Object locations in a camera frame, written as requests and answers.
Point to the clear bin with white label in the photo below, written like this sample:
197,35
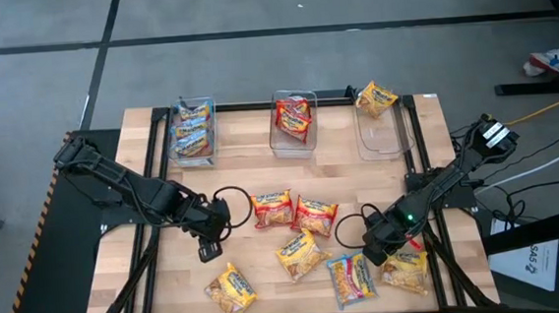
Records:
192,160

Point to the red tag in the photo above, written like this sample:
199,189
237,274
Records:
414,243

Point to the yellow creamy chicken ramen pack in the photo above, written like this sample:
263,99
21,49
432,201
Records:
408,273
300,254
231,292
376,99

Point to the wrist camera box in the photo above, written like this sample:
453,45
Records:
378,252
210,251

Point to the black aluminium table frame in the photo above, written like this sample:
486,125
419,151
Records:
239,107

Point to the blue ramen pack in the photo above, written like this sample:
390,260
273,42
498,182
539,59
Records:
350,282

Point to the black platform with hazard stripe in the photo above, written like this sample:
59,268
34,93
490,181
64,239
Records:
59,251

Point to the white paper sign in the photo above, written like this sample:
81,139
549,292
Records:
524,267

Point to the black desk frame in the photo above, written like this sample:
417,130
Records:
541,87

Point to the clear plastic bin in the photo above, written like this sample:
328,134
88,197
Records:
382,139
294,150

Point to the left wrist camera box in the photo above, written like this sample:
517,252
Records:
210,251

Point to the person's shoe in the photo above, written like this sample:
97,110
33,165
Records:
546,61

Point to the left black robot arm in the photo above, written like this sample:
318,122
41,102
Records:
129,191

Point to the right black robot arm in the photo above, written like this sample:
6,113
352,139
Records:
458,176

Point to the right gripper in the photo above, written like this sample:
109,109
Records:
398,224

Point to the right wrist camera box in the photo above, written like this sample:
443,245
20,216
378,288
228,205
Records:
378,252

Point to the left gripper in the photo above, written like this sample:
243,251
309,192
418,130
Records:
207,218

